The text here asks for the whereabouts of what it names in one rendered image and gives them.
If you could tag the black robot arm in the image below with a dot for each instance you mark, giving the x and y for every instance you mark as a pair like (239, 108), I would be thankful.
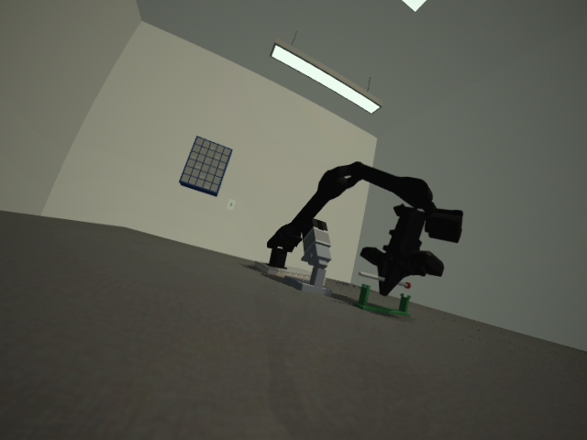
(440, 224)

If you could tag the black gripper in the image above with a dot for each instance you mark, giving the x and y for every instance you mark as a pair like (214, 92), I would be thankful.
(401, 258)

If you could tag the grey pin with red cap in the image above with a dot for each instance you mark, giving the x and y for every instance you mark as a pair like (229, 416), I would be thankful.
(362, 274)

